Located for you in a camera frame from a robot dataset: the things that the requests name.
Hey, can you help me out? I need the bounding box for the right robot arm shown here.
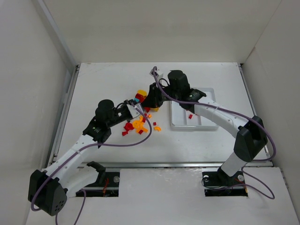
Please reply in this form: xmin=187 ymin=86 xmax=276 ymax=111
xmin=142 ymin=67 xmax=268 ymax=179

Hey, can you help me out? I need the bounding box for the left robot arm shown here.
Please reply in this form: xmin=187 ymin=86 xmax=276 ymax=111
xmin=28 ymin=99 xmax=143 ymax=216

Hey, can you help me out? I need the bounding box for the large red lego assembly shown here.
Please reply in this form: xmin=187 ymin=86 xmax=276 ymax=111
xmin=135 ymin=93 xmax=146 ymax=103

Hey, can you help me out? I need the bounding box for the red round lego piece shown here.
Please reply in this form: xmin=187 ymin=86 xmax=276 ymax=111
xmin=124 ymin=122 xmax=134 ymax=131

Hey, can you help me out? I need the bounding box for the orange arch lego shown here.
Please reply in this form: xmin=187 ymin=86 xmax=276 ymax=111
xmin=154 ymin=126 xmax=162 ymax=131

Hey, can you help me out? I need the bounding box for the white divided tray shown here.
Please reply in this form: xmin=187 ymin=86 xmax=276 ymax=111
xmin=170 ymin=101 xmax=219 ymax=131

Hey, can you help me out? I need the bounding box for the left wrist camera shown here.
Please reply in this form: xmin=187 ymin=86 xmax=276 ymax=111
xmin=127 ymin=100 xmax=143 ymax=119

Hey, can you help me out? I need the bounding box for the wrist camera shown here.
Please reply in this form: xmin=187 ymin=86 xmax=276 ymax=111
xmin=150 ymin=66 xmax=164 ymax=80
xmin=127 ymin=100 xmax=143 ymax=119

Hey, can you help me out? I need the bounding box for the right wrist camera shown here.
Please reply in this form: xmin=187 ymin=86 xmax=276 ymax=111
xmin=150 ymin=66 xmax=164 ymax=80

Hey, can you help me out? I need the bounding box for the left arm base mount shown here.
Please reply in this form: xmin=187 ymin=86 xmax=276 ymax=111
xmin=85 ymin=161 xmax=120 ymax=197

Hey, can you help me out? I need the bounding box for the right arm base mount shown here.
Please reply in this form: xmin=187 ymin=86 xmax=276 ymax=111
xmin=201 ymin=171 xmax=248 ymax=197

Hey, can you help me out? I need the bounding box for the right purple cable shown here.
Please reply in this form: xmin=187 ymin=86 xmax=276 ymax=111
xmin=152 ymin=66 xmax=276 ymax=200

